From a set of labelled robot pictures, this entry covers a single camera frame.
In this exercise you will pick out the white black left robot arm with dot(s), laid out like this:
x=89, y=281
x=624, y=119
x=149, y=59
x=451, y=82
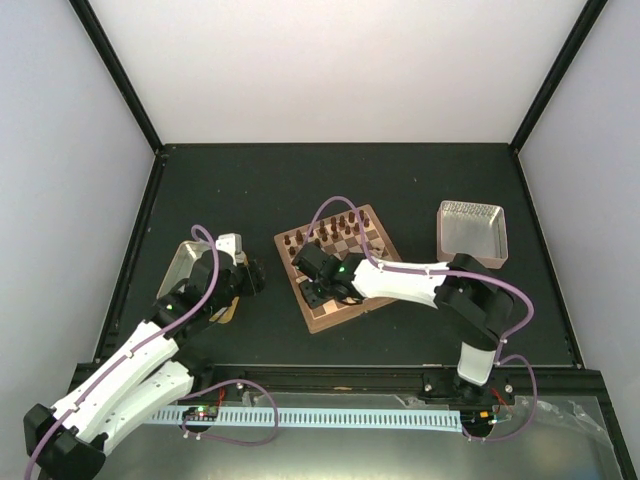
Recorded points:
x=158, y=364

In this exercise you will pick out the light blue slotted cable duct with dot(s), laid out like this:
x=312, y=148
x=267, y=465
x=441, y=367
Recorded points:
x=326, y=418

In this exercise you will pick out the black mounting rail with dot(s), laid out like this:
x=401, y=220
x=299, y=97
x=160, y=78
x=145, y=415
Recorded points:
x=441, y=384

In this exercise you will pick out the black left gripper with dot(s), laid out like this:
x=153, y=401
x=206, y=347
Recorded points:
x=255, y=278

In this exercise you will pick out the dark chess pieces row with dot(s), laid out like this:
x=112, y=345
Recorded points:
x=339, y=234

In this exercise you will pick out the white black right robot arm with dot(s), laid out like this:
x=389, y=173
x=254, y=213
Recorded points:
x=465, y=292

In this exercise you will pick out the metal tray yellow rim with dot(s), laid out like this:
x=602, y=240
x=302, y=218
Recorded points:
x=187, y=280

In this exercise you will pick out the pink plastic bin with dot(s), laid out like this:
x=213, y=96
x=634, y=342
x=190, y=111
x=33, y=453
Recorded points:
x=472, y=228

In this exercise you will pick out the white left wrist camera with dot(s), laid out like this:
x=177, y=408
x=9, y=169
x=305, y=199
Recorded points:
x=231, y=244

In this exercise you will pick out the wooden chess board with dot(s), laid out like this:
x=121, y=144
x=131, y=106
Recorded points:
x=310, y=261

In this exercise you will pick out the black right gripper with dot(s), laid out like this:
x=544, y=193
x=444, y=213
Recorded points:
x=312, y=299

